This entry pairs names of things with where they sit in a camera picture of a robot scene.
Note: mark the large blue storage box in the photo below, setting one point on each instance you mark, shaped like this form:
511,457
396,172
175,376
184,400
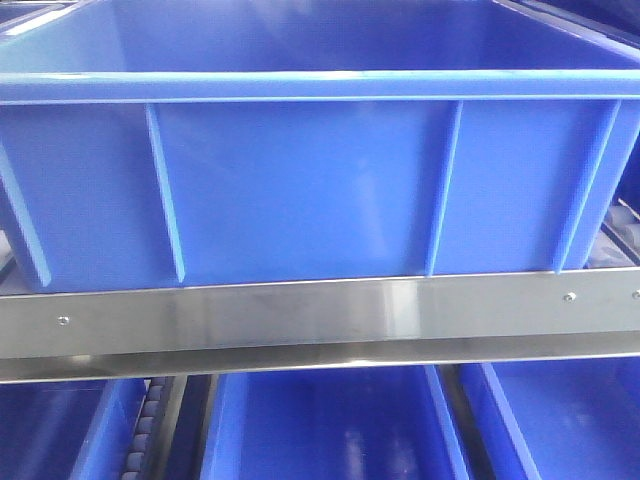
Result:
150,144

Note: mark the blue bin lower centre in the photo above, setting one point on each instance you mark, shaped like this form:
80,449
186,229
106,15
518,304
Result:
352,423

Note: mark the blue bin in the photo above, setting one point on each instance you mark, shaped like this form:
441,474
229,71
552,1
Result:
68,430
561,419
352,423

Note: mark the lower roller track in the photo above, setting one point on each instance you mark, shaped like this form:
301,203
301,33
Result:
142,455

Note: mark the right white roller track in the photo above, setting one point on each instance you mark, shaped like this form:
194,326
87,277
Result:
616,244

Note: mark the blue bin lower right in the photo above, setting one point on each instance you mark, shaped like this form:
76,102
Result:
561,419

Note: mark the blue bin lower left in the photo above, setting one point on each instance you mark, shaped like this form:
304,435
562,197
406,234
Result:
68,430

